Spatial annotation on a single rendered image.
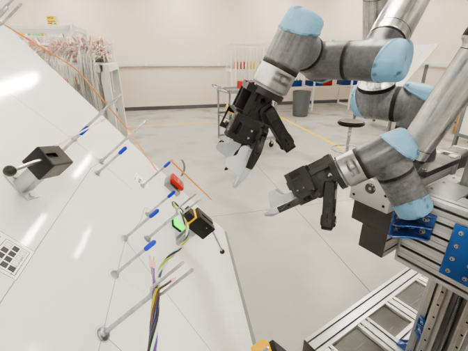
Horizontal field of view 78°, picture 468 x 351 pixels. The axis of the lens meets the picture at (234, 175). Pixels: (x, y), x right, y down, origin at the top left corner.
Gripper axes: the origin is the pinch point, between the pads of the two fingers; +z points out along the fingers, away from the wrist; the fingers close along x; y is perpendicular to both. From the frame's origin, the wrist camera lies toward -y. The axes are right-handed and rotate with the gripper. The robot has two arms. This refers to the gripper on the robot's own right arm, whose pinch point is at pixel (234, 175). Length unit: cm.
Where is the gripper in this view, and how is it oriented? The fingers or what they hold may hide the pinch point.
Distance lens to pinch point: 66.3
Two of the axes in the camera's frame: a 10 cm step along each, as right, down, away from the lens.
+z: -4.4, 8.4, 3.3
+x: 2.5, 4.6, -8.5
